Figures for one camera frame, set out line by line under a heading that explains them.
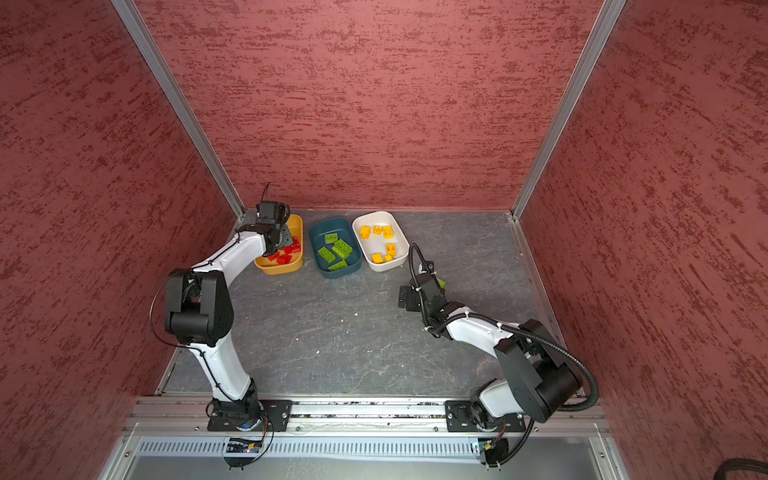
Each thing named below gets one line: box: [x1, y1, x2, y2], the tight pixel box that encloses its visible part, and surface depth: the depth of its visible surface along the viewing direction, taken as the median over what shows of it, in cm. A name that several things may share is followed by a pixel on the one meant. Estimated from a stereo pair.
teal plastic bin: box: [308, 217, 363, 279], surface depth 109 cm
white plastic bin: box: [351, 210, 410, 272], surface depth 113 cm
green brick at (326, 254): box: [317, 246, 336, 264], surface depth 108 cm
